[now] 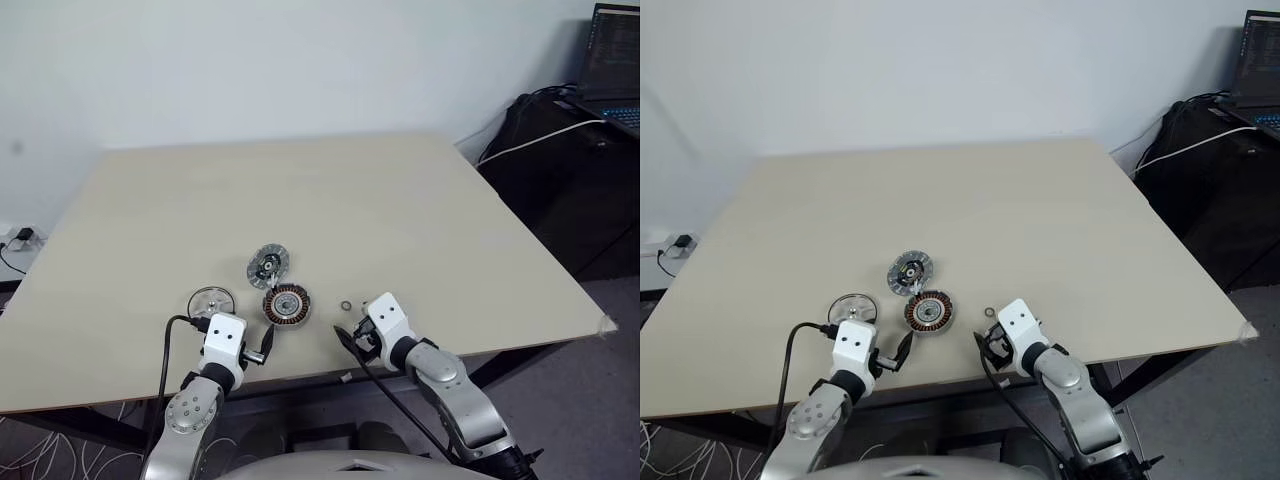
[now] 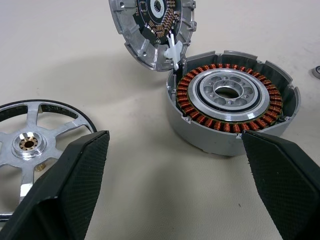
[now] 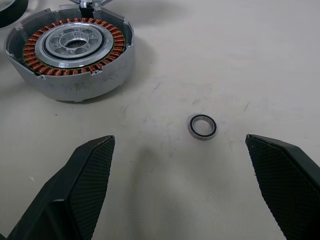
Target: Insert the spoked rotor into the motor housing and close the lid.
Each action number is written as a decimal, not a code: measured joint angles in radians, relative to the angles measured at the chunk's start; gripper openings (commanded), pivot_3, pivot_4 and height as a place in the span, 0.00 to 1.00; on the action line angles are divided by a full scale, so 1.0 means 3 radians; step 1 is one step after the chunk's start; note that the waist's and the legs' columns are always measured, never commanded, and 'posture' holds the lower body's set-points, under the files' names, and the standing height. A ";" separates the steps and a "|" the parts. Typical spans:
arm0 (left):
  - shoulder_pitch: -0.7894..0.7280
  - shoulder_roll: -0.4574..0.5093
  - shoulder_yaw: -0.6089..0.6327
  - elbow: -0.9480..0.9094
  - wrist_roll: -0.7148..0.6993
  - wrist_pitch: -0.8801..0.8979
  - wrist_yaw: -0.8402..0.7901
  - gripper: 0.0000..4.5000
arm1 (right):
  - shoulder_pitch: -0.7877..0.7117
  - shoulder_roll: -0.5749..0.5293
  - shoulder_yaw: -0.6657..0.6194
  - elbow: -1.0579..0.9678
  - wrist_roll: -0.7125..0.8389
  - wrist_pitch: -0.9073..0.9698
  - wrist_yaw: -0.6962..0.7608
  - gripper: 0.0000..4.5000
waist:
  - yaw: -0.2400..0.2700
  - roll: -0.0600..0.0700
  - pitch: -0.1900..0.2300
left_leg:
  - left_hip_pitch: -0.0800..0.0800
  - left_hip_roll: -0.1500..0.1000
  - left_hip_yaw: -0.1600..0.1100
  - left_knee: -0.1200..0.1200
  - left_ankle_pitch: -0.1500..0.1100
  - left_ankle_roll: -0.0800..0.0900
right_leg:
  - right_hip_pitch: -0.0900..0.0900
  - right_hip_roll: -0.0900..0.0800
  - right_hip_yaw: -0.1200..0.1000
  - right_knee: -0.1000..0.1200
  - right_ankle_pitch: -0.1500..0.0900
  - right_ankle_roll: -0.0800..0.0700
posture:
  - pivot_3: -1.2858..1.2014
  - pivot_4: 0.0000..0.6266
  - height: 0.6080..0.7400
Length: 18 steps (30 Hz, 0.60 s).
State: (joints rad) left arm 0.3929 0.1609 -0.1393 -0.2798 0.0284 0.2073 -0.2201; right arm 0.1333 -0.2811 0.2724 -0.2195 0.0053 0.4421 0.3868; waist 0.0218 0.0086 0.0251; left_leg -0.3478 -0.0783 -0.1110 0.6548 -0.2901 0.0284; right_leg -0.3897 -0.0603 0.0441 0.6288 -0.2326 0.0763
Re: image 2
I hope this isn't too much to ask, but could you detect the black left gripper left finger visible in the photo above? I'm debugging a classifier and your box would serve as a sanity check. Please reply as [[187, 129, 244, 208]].
[[0, 129, 110, 240]]

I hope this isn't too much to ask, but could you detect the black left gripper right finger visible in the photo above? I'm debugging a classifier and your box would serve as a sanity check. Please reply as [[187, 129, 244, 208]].
[[241, 129, 320, 240]]

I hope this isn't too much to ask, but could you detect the silver spoked rotor wheel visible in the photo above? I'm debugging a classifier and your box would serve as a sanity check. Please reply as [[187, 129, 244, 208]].
[[0, 99, 99, 222]]

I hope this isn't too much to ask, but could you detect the grey round object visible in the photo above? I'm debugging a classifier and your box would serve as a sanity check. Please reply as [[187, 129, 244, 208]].
[[164, 49, 302, 157]]

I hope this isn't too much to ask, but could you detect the silver motor cover with circuit board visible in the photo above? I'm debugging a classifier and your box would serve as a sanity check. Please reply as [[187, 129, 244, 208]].
[[108, 0, 198, 73]]

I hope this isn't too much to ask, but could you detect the white plastic cable connector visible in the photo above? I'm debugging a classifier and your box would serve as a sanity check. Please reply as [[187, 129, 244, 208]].
[[163, 34, 185, 70]]

